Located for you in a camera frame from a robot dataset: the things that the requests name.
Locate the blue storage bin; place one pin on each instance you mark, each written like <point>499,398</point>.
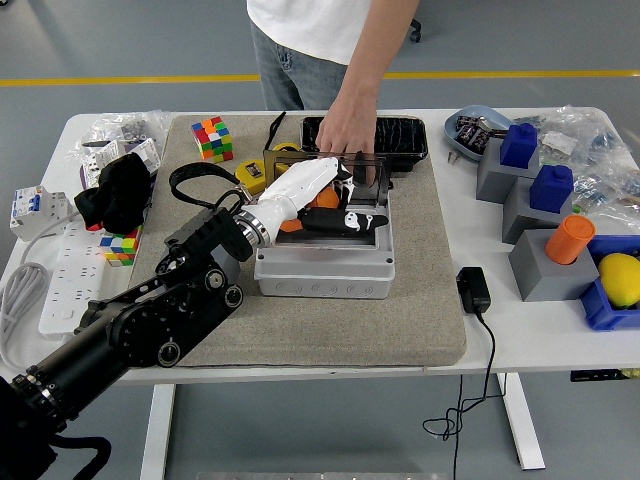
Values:
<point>605,316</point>

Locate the small colourful puzzle cube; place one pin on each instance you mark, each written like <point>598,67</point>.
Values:
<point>120,247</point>

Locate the yellow lemon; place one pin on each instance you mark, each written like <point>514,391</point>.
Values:
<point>621,280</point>

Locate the yellow tape measure plain face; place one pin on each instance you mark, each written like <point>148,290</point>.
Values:
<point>250,175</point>

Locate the clear bag of parts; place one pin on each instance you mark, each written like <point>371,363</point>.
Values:
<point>575,130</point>
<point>605,192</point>

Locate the black plastic tray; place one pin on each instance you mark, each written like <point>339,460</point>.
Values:
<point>400,140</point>

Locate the light blue dish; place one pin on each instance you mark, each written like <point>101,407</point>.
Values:
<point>451,132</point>

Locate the person's left hand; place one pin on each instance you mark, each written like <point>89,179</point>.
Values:
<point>350,125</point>

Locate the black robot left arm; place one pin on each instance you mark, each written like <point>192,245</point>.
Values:
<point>150,320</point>

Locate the black power adapter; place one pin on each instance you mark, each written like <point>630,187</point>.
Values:
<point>474,290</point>

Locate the person's left forearm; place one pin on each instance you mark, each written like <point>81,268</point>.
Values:
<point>375,55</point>

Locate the grey block holder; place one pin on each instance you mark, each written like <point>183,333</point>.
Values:
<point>495,181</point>
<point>540,281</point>
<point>520,222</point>

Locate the smoky transparent box lid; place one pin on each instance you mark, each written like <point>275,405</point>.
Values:
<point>270,170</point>

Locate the yellow tape measure 5m label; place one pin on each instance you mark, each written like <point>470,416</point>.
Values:
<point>287,146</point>

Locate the white purple package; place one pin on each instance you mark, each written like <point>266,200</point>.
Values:
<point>145,152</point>

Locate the person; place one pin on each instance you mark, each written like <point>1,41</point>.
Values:
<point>310,30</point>

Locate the clear bag of screws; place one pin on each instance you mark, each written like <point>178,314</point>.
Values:
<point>120,125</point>

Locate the black cloth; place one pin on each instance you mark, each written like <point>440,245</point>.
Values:
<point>115,190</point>

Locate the large colourful puzzle cube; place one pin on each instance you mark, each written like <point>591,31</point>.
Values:
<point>212,140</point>

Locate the white circuit breaker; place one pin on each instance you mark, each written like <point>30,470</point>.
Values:
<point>32,207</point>

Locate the orange cylinder battery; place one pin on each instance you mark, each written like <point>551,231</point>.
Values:
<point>327,199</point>
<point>570,240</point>

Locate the white power strip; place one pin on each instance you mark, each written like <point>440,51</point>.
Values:
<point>70,280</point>

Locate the purple foil packet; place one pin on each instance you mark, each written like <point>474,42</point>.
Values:
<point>479,139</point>
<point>465,131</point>

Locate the small metal screws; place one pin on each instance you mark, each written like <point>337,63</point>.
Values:
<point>453,157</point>

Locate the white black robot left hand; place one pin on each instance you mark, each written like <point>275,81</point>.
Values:
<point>300,185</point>

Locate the grey white electrical box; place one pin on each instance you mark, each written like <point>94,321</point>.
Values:
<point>325,285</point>

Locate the grey-brown mat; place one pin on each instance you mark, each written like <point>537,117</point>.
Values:
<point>325,335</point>

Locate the blue plastic block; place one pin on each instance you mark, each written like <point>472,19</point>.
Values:
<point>519,147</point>
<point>550,190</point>

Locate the black table control panel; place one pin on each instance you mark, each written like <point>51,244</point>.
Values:
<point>590,376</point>

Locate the white table leg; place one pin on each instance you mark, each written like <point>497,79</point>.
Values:
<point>522,425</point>
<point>157,430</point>

